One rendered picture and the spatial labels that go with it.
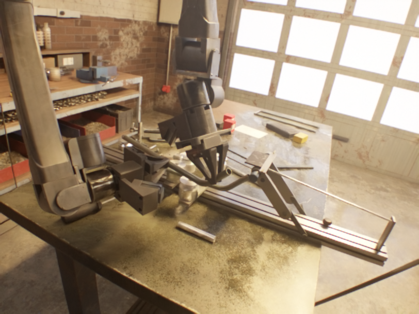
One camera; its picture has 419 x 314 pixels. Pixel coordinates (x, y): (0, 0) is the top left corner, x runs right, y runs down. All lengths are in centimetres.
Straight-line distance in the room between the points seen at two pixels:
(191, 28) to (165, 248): 44
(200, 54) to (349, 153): 346
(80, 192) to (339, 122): 346
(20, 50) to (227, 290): 55
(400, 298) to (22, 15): 223
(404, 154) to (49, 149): 379
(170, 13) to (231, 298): 379
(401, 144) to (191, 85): 352
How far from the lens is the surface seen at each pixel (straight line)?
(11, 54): 53
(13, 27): 55
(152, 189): 51
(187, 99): 52
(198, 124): 51
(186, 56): 53
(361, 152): 386
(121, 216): 70
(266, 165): 66
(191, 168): 80
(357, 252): 76
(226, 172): 52
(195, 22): 52
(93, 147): 53
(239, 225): 71
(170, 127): 58
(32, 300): 172
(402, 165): 399
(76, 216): 69
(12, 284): 183
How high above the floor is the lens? 132
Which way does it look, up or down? 25 degrees down
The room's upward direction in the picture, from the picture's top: 9 degrees clockwise
